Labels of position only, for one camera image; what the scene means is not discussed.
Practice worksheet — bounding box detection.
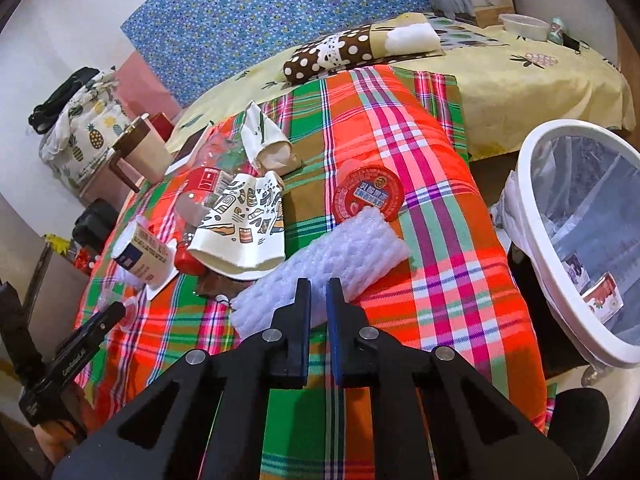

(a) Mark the brown wrapper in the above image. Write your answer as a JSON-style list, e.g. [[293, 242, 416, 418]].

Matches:
[[195, 265, 241, 301]]

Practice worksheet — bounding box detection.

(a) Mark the pineapple print bag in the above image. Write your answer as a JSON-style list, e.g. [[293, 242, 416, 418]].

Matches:
[[39, 70, 126, 191]]

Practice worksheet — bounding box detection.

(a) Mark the patterned crushed paper cup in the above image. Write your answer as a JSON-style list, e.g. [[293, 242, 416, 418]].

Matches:
[[190, 170, 287, 281]]

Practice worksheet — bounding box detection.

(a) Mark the clear plastic cup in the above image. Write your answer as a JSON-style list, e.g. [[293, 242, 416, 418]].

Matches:
[[97, 297, 143, 333]]

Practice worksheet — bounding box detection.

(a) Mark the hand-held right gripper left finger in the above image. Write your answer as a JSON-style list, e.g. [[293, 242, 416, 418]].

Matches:
[[52, 278, 312, 480]]

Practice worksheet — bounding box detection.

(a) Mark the white bubble wrap sheet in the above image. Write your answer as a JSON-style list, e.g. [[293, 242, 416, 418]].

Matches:
[[230, 210, 411, 338]]

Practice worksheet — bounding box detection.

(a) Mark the white folded towel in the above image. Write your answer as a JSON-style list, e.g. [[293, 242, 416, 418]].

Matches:
[[370, 12, 446, 57]]

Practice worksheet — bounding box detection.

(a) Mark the white trash bin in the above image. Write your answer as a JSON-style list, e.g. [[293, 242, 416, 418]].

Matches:
[[492, 119, 640, 368]]

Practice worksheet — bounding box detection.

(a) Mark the red jelly cup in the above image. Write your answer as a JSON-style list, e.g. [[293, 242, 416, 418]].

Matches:
[[332, 157, 405, 223]]

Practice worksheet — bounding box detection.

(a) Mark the white paper cup blue label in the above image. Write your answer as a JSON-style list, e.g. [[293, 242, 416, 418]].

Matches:
[[111, 220, 171, 286]]

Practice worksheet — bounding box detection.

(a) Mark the plaid blanket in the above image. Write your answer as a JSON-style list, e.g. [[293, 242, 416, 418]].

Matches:
[[75, 65, 556, 480]]

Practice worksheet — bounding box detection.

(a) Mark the flat brown book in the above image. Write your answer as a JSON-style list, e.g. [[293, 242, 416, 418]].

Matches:
[[165, 125, 213, 176]]

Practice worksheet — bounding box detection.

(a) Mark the black bag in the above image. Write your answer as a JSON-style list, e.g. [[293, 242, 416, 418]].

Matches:
[[28, 66, 101, 133]]

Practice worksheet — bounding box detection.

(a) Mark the plastic bottle red label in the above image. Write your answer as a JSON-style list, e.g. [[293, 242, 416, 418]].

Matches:
[[172, 122, 251, 277]]

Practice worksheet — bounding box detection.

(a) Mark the white card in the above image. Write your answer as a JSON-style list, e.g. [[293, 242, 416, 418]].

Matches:
[[145, 240, 181, 301]]

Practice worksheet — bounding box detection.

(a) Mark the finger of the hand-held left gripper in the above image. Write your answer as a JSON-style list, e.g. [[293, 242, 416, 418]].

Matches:
[[60, 302, 127, 357]]

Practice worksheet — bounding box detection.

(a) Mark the clear plastic bowl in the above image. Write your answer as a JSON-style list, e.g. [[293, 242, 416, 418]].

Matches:
[[499, 13, 551, 41]]

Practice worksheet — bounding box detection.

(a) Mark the white paper cup green print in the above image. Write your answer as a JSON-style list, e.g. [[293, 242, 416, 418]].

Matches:
[[240, 101, 301, 176]]

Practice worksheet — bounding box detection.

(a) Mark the yellow printed bedsheet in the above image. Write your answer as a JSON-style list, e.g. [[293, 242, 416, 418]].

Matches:
[[165, 12, 636, 161]]

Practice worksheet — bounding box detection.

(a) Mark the red and white packet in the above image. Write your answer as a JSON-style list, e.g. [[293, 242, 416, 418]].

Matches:
[[582, 272, 623, 323]]

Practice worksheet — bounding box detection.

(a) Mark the brown polka dot pillow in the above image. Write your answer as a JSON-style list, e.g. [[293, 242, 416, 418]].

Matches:
[[282, 25, 381, 83]]

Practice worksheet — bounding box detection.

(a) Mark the blue floral cloth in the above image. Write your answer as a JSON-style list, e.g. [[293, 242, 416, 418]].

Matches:
[[120, 0, 436, 111]]

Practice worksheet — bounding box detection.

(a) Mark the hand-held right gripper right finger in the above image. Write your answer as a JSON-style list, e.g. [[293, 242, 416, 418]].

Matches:
[[326, 277, 578, 480]]

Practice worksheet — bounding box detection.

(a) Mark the clear bin liner bag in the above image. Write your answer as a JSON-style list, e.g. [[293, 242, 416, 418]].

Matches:
[[492, 130, 640, 346]]

